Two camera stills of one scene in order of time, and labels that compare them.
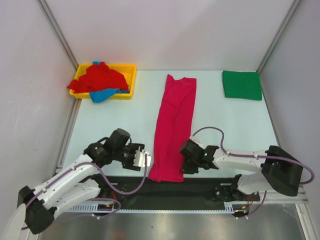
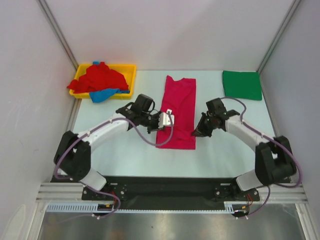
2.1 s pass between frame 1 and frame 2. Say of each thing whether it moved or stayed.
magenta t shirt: moved
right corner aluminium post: stayed
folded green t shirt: stayed
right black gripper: moved
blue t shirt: stayed
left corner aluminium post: stayed
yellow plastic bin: stayed
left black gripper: moved
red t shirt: stayed
